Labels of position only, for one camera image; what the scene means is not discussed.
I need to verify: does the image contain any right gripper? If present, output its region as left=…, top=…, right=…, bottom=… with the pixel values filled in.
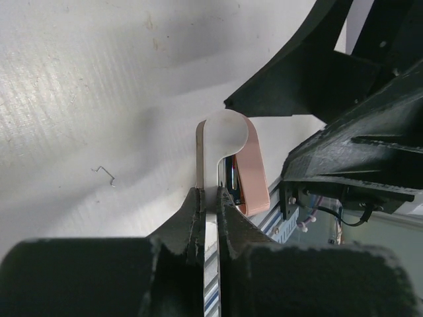
left=279, top=65, right=422, bottom=228

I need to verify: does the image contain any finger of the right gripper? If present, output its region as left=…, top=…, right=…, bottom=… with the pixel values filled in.
left=224, top=1, right=422, bottom=123

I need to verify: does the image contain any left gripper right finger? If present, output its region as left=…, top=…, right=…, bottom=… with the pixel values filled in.
left=216, top=188, right=420, bottom=316

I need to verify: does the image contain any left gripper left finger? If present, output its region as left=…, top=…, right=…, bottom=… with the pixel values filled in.
left=1, top=188, right=206, bottom=316

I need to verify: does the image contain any pink white stapler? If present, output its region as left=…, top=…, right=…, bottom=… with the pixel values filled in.
left=195, top=110, right=271, bottom=219

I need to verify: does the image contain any bent loose staple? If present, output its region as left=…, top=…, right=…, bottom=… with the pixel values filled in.
left=91, top=166, right=116, bottom=188

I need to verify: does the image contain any aluminium mounting rail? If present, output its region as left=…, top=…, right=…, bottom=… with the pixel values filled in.
left=257, top=180, right=299, bottom=244

